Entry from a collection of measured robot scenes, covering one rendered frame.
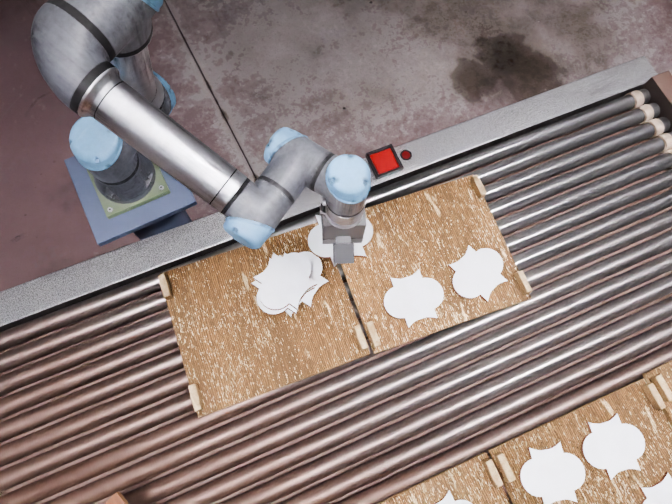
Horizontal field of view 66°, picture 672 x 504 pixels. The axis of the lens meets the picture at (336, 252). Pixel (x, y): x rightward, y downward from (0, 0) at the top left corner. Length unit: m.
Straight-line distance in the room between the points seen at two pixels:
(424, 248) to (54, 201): 1.78
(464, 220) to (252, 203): 0.66
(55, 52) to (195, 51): 1.95
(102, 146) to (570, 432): 1.22
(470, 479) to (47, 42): 1.13
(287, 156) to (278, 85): 1.77
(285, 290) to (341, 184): 0.41
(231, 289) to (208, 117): 1.45
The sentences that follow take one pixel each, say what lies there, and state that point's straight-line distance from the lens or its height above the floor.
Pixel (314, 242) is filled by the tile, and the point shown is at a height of 1.07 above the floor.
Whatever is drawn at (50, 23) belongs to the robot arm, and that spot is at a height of 1.52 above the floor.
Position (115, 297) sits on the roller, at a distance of 1.35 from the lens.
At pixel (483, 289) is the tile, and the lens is 1.31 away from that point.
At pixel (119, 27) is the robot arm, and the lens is 0.94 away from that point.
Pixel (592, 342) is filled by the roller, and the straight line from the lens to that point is 1.41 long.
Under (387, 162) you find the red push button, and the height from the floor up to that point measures 0.93.
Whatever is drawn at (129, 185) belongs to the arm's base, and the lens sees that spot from 1.40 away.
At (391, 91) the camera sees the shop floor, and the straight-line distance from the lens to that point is 2.67.
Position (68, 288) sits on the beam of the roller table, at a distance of 1.41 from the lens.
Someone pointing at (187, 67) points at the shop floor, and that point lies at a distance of 2.78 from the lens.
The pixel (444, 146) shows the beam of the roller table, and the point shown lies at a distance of 1.47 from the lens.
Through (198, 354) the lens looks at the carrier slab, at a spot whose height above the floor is 0.94.
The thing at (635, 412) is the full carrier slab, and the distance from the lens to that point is 1.42.
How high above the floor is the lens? 2.15
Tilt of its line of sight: 72 degrees down
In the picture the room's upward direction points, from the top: 7 degrees clockwise
